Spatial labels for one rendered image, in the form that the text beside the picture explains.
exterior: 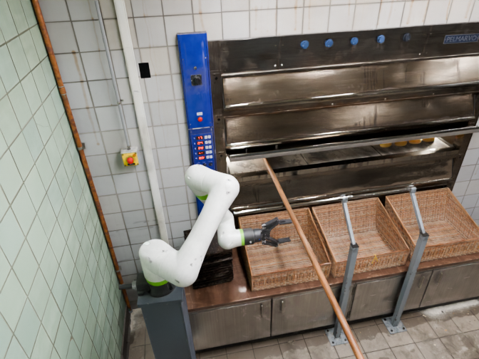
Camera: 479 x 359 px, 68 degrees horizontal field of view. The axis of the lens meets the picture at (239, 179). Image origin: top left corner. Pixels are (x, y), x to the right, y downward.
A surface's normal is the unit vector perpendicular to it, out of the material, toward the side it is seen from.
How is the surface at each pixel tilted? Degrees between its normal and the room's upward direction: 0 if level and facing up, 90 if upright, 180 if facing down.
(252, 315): 90
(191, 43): 90
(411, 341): 0
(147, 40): 90
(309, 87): 70
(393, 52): 90
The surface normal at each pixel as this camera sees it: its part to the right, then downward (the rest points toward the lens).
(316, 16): 0.18, 0.53
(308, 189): 0.17, 0.22
